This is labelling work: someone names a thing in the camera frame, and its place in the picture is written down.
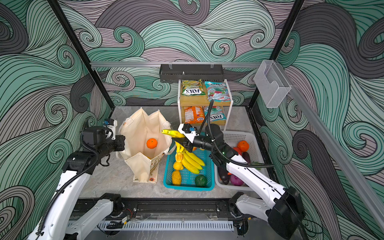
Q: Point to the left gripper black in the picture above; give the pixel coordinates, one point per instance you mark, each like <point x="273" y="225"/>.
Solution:
<point x="119" y="139"/>

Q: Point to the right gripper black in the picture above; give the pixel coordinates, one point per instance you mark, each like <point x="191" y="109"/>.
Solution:
<point x="186" y="142"/>

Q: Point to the yellow banana bunch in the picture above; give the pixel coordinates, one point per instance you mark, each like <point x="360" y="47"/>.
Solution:
<point x="191" y="163"/>

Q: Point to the cream canvas grocery bag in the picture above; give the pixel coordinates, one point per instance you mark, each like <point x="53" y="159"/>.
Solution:
<point x="145" y="144"/>

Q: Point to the orange mandarin fruit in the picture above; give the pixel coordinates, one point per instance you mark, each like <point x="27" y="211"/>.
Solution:
<point x="151" y="143"/>

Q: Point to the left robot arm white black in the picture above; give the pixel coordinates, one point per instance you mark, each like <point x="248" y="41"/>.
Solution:
<point x="97" y="142"/>

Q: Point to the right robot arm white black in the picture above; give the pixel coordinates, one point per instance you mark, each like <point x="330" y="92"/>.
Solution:
<point x="268" y="190"/>

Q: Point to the orange snack bag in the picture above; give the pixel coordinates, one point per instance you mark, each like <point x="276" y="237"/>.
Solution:
<point x="194" y="115"/>

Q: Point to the teal Fox's candy bag lower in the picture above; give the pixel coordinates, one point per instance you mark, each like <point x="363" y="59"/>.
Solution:
<point x="217" y="114"/>

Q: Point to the yellow green Fox's candy bag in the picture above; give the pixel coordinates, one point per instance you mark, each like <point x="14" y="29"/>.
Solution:
<point x="192" y="88"/>

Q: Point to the teal red candy bag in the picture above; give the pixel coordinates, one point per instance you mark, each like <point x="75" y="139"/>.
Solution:
<point x="217" y="92"/>

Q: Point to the yellow pear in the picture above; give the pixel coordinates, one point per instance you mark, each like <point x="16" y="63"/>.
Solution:
<point x="179" y="157"/>

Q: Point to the yellow lemon on bananas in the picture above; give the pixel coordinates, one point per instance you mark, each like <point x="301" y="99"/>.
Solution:
<point x="178" y="166"/>

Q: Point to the teal plastic basket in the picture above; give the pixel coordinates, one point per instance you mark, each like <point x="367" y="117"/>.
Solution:
<point x="188" y="178"/>

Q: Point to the yellow textured pineapple fruit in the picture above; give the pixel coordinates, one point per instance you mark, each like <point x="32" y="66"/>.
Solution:
<point x="176" y="178"/>

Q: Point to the green avocado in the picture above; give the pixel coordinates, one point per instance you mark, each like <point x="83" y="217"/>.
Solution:
<point x="201" y="181"/>

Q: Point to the white plastic basket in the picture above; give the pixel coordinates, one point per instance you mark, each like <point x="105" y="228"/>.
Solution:
<point x="232" y="138"/>

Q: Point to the white wooden two-tier shelf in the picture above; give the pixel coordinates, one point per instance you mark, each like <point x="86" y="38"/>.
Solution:
<point x="184" y="101"/>

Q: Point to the purple eggplant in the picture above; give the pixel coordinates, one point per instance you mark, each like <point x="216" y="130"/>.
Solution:
<point x="224" y="175"/>

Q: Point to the red tomato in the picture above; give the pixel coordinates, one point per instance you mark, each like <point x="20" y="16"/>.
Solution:
<point x="238" y="151"/>

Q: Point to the orange fruit in white basket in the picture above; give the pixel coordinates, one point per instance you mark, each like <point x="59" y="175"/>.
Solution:
<point x="243" y="146"/>

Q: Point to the purple red onion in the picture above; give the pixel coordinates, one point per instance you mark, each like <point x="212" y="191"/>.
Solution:
<point x="236" y="181"/>

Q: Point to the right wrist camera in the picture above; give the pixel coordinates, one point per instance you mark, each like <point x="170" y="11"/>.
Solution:
<point x="188" y="131"/>

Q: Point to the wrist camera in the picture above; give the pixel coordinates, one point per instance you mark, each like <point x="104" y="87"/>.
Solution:
<point x="111" y="124"/>
<point x="188" y="131"/>

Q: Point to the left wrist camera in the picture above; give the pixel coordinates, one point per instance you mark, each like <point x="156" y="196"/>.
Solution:
<point x="111" y="124"/>

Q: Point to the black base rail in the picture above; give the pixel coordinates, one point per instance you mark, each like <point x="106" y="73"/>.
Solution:
<point x="221" y="208"/>

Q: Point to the aluminium wall rail back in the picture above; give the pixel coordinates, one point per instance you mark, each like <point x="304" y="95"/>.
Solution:
<point x="133" y="64"/>

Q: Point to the aluminium wall rail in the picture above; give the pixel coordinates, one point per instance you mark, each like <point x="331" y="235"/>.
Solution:
<point x="133" y="64"/>
<point x="367" y="194"/>

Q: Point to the white slotted cable duct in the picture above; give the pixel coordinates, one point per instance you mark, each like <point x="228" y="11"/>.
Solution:
<point x="182" y="225"/>

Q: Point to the clear acrylic wall holder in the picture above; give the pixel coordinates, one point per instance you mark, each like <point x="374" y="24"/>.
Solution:
<point x="272" y="83"/>

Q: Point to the aluminium wall rail right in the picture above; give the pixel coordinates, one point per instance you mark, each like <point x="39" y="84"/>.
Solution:
<point x="367" y="194"/>

